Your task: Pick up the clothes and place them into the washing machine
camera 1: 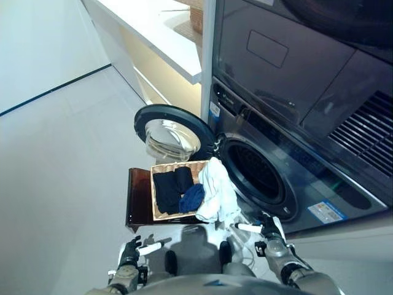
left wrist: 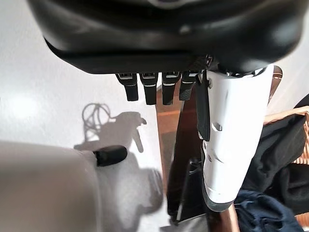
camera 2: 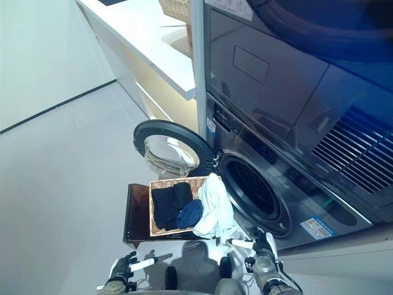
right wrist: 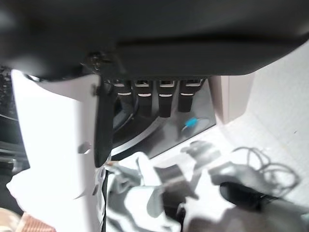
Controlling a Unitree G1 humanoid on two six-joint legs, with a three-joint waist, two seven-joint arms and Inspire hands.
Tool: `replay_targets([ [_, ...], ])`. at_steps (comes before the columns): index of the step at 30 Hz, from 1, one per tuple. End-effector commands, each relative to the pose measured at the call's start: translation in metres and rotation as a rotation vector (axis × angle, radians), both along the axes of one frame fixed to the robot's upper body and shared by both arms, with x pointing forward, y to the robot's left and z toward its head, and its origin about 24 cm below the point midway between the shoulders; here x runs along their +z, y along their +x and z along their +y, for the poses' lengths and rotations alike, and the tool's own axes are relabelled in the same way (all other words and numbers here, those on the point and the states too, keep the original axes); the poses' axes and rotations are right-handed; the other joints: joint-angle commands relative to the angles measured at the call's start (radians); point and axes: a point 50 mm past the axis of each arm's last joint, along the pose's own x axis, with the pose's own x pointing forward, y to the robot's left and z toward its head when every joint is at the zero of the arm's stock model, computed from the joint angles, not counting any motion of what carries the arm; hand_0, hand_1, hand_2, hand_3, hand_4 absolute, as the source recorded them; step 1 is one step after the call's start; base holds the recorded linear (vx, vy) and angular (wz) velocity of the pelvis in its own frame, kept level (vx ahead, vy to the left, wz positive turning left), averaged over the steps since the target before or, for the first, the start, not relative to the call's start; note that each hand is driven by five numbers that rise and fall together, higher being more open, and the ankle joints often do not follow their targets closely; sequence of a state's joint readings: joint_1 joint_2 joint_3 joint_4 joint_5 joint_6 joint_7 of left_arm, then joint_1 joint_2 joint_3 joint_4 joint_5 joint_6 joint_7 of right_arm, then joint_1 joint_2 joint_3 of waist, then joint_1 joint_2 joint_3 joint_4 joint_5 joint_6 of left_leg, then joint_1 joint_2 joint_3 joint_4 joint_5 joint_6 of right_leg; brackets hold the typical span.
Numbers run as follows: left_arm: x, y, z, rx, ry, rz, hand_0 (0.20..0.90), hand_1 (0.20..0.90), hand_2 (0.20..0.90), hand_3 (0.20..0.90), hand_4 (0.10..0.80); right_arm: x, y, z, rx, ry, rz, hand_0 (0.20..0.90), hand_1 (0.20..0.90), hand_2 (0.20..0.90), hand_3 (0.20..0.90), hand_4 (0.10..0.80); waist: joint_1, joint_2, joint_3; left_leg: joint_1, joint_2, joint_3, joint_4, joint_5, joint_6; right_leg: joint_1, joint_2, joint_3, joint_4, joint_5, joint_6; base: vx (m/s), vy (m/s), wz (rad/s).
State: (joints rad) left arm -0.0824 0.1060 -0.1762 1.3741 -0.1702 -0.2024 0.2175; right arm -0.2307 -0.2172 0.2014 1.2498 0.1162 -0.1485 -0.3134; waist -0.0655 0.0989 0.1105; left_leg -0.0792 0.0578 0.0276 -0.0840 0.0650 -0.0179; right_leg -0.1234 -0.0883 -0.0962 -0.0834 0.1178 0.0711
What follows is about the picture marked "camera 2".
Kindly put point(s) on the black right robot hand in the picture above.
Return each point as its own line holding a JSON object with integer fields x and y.
{"x": 264, "y": 246}

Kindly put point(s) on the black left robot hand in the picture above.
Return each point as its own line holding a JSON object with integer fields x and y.
{"x": 121, "y": 270}

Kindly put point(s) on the white garment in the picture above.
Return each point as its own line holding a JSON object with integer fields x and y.
{"x": 215, "y": 206}

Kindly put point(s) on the blue garment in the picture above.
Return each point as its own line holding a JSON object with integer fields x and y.
{"x": 190, "y": 215}

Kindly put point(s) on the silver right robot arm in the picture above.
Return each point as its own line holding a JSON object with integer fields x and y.
{"x": 270, "y": 276}

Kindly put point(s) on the silver right robot leg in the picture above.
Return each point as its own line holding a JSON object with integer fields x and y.
{"x": 225, "y": 270}

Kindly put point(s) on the silver robot leg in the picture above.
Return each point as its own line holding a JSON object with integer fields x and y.
{"x": 225, "y": 270}
{"x": 171, "y": 276}

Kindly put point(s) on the silver left robot leg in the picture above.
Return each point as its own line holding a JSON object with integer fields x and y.
{"x": 171, "y": 276}

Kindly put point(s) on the blue washer label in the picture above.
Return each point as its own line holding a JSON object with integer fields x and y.
{"x": 316, "y": 228}

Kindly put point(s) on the brown wooden stool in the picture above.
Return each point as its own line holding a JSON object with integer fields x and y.
{"x": 136, "y": 215}

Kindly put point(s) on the black folded trousers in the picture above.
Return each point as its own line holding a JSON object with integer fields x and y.
{"x": 162, "y": 212}

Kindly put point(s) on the large wicker laundry basket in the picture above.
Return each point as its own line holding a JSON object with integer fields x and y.
{"x": 196, "y": 184}

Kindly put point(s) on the small blue energy sticker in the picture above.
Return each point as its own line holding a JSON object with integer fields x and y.
{"x": 211, "y": 126}

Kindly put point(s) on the round glass washer door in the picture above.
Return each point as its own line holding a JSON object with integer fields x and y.
{"x": 165, "y": 147}

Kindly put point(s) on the dark grey stacked dryer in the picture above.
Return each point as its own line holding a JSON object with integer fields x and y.
{"x": 276, "y": 77}

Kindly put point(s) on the black baseboard strip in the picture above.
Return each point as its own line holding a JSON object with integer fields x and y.
{"x": 61, "y": 106}

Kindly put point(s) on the brown woven storage basket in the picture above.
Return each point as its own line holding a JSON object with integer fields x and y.
{"x": 189, "y": 35}

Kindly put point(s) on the white counter cabinet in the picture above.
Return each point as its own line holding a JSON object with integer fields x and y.
{"x": 138, "y": 37}

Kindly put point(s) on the pale woven storage basket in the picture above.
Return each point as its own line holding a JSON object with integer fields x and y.
{"x": 176, "y": 9}

